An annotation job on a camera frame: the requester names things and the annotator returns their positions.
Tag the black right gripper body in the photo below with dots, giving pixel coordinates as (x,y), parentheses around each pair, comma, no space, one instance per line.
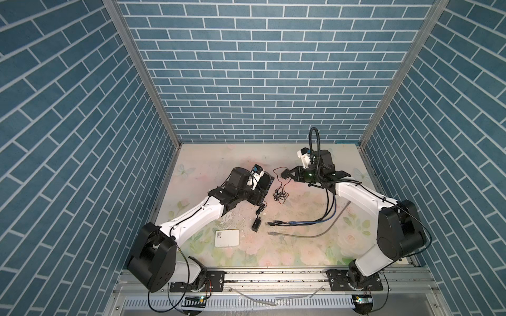
(310,175)

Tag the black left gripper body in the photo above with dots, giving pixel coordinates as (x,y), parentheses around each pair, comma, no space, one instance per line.
(254,197)

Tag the black power adapter with cable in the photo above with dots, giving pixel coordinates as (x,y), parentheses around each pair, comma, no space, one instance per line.
(280,195)

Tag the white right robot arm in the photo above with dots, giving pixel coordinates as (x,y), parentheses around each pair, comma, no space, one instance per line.
(399,231)

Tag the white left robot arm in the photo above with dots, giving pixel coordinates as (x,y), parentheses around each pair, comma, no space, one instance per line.
(153,256)

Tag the white flat box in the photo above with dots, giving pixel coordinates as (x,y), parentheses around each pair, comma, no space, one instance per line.
(227,238)

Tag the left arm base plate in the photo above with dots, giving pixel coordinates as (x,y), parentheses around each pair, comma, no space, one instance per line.
(212,281)

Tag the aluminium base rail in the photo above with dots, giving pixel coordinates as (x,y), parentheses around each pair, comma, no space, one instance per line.
(407,290)

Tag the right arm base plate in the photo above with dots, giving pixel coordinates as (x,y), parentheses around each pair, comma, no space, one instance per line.
(346,280)

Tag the aluminium corner post right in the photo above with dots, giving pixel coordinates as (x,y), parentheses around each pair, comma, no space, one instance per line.
(417,44)

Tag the aluminium corner post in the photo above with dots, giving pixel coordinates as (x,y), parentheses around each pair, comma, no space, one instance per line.
(417,44)
(119,22)

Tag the aluminium corner post left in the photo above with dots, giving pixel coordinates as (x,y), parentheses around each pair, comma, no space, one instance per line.
(119,22)

